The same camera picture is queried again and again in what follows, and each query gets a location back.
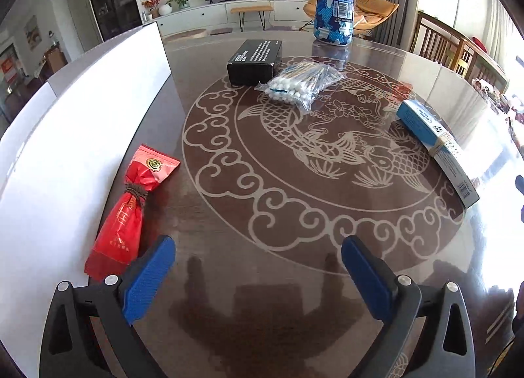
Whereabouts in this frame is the red snack packet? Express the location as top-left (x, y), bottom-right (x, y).
top-left (84, 145), bottom-right (180, 281)

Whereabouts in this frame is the blue white ointment box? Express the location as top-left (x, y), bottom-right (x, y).
top-left (397, 100), bottom-right (479, 209)

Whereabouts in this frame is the white cardboard storage box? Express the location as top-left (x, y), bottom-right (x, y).
top-left (1, 23), bottom-right (171, 376)

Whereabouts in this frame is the wooden dining chair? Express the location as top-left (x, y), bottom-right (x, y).
top-left (409, 11), bottom-right (509, 93)

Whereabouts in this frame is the cotton swabs bag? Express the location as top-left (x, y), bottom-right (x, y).
top-left (255, 60), bottom-right (344, 113)

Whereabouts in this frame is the orange lounge chair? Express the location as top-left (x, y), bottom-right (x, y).
top-left (303, 0), bottom-right (401, 35)

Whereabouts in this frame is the black rectangular box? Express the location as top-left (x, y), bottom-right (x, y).
top-left (227, 39), bottom-right (282, 86)

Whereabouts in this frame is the white tv cabinet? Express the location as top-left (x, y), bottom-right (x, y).
top-left (156, 0), bottom-right (310, 36)

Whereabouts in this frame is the red flower vase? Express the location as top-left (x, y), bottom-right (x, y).
top-left (141, 0), bottom-right (161, 19)

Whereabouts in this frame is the wooden bench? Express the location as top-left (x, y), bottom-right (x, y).
top-left (230, 5), bottom-right (273, 32)

